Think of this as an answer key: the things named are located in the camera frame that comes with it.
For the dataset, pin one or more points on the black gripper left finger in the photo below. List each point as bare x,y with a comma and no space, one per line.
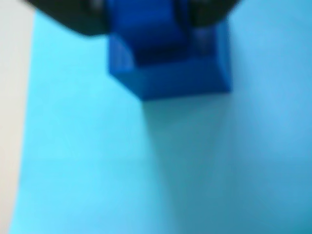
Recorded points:
78,17

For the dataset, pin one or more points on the small blue cube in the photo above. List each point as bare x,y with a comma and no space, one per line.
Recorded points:
182,80

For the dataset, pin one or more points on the light blue paper square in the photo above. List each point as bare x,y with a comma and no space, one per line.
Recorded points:
85,146

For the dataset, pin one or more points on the tiny blue cube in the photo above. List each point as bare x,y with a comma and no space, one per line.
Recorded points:
146,24

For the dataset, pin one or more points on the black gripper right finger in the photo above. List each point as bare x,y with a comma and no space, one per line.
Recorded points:
209,12

